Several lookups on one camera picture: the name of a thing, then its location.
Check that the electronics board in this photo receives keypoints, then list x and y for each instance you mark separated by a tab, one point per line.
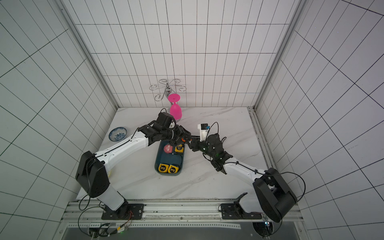
265	228
105	230

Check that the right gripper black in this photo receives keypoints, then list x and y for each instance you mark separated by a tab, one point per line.
196	144

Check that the dark teal storage box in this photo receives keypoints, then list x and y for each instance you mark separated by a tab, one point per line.
174	158

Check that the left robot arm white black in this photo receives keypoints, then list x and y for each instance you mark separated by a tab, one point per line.
92	173

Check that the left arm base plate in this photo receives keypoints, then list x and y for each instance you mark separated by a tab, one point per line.
124	212

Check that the right electronics board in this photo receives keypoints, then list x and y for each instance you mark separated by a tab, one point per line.
265	228

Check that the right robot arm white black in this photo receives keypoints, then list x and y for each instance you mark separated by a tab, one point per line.
273	196

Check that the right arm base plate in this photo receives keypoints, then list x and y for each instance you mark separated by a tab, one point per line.
235	212

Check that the left electronics board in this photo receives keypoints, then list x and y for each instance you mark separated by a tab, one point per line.
105	230

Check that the aluminium mounting rail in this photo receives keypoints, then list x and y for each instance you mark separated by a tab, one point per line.
173	214

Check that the blue white patterned bowl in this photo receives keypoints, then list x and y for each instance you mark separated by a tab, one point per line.
117	134

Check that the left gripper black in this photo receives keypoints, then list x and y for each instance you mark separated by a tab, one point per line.
181	132

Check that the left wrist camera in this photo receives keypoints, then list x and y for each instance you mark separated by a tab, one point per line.
166	120

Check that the pink tape measure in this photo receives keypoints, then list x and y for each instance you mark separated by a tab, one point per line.
168	149

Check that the silver glass holder stand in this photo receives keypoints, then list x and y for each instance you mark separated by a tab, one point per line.
168	87

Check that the pink plastic wine glass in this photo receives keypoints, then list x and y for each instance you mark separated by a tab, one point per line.
175	109

